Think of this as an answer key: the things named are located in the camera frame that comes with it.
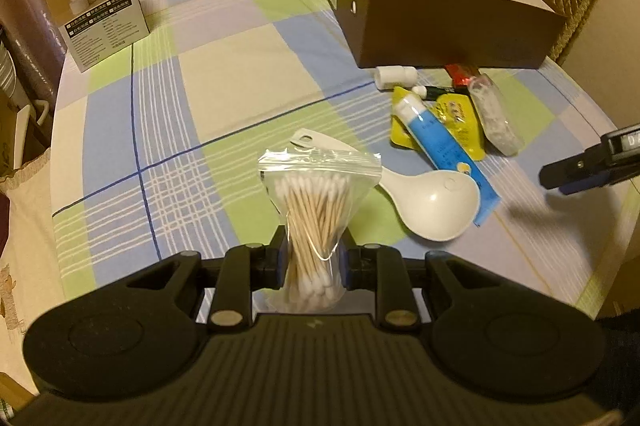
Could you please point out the bag of cotton swabs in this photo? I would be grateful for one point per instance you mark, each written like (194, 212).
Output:
(310, 216)

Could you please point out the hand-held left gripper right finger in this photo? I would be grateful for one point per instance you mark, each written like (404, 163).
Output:
(352, 261)

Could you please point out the red snack packet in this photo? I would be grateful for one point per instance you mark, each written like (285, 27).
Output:
(457, 73)

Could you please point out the dark green tube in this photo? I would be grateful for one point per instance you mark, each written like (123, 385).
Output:
(442, 91)

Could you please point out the plaid tablecloth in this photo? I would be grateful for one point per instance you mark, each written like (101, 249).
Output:
(225, 56)

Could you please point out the blue and white tube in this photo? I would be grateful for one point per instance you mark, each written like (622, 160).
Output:
(445, 146)

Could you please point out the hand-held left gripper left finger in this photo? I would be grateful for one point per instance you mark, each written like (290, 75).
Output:
(279, 258)

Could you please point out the small white bottle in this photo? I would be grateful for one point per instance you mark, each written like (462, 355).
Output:
(392, 77)

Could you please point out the yellow snack packet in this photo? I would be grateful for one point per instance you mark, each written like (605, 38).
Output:
(457, 121)

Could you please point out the clear bag of floss picks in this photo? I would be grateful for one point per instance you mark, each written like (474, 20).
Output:
(492, 116)

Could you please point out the printed product box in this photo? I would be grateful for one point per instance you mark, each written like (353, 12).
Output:
(100, 21)

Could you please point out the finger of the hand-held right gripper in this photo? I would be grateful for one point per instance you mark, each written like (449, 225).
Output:
(575, 170)

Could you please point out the white plastic spoon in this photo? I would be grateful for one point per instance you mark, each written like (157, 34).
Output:
(435, 206)

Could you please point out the stack of white bowls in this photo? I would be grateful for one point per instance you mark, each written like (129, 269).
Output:
(6, 66)

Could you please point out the beige printed cloth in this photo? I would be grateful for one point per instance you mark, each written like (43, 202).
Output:
(25, 231)

